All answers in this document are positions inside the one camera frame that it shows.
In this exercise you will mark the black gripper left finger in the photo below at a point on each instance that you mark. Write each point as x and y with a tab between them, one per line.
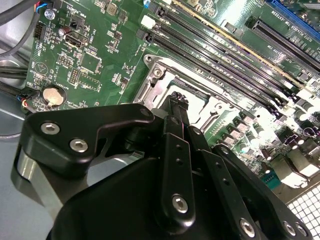
37	145

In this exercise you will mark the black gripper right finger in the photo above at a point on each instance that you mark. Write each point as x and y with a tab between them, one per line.
237	180

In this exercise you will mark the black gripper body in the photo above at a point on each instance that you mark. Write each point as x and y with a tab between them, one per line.
112	205

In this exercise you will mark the silver CPU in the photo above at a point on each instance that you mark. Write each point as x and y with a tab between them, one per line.
196	97

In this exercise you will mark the metal socket cover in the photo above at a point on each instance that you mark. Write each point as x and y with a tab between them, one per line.
155	90

